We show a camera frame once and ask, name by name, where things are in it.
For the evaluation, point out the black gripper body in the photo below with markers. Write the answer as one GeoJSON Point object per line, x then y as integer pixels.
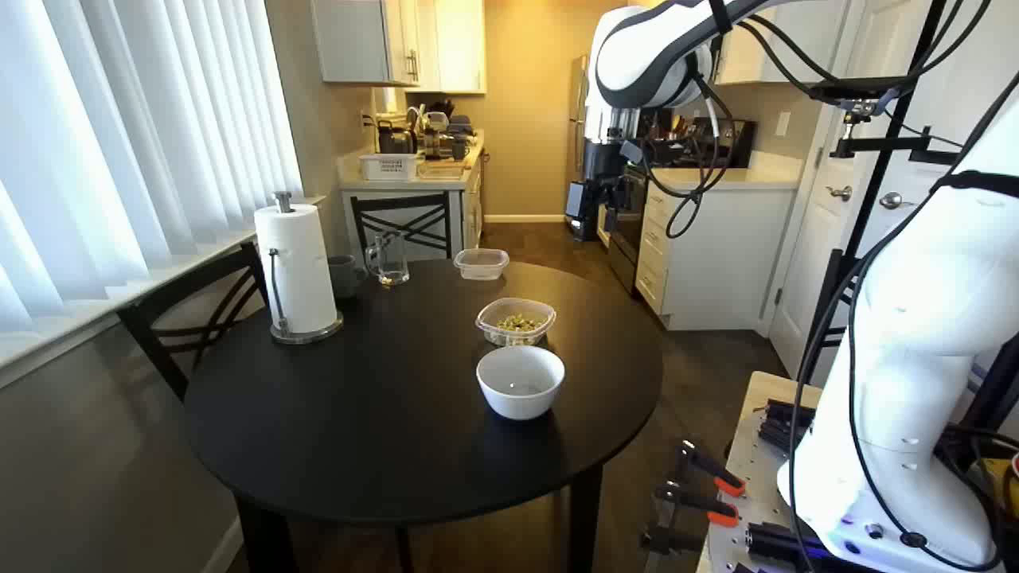
{"type": "Point", "coordinates": [601, 188]}

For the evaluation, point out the clear plastic bowl with candies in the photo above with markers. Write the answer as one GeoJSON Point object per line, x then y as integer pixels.
{"type": "Point", "coordinates": [491, 314]}

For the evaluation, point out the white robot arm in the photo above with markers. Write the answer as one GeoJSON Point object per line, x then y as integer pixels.
{"type": "Point", "coordinates": [648, 60]}

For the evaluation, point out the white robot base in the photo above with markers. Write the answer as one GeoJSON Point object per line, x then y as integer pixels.
{"type": "Point", "coordinates": [936, 297]}

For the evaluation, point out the white ceramic bowl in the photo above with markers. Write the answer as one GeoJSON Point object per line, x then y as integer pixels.
{"type": "Point", "coordinates": [521, 384]}

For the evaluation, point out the white kitchen counter cabinet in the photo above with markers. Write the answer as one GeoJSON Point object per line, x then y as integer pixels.
{"type": "Point", "coordinates": [719, 271]}

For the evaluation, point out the clear plastic container far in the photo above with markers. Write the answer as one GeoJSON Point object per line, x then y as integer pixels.
{"type": "Point", "coordinates": [483, 262]}

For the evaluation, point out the yellow wrapped candies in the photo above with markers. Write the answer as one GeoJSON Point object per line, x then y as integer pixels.
{"type": "Point", "coordinates": [516, 322]}

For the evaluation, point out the white upper cabinets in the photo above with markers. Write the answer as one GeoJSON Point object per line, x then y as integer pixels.
{"type": "Point", "coordinates": [425, 46]}

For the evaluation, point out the white tub on counter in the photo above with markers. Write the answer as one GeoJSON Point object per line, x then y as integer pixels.
{"type": "Point", "coordinates": [390, 167]}

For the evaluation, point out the drinking glass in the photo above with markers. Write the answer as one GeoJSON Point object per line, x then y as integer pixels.
{"type": "Point", "coordinates": [388, 258]}

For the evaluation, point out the black chair back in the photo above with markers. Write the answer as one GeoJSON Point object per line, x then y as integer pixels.
{"type": "Point", "coordinates": [420, 223]}

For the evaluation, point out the black chair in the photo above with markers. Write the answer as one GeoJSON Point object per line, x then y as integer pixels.
{"type": "Point", "coordinates": [420, 223]}
{"type": "Point", "coordinates": [181, 322]}

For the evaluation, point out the white door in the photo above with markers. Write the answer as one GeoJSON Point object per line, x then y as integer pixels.
{"type": "Point", "coordinates": [948, 101]}

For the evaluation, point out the orange black clamp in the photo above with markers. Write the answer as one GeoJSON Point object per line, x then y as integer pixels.
{"type": "Point", "coordinates": [719, 471]}
{"type": "Point", "coordinates": [712, 506]}

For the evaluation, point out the paper towel roll on holder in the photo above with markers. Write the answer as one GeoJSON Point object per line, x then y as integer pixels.
{"type": "Point", "coordinates": [294, 266]}

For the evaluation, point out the round black table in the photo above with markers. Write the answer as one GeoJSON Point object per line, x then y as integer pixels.
{"type": "Point", "coordinates": [385, 420]}

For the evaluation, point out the orange black clamp lower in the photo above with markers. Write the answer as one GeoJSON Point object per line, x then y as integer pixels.
{"type": "Point", "coordinates": [712, 506]}

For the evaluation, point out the black chair left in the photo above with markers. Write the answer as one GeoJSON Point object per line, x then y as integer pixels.
{"type": "Point", "coordinates": [181, 322]}

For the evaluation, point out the white vertical blinds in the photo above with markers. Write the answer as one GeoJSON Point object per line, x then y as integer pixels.
{"type": "Point", "coordinates": [131, 131]}

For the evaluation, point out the black camera stand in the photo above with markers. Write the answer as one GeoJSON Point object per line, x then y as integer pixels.
{"type": "Point", "coordinates": [878, 38]}

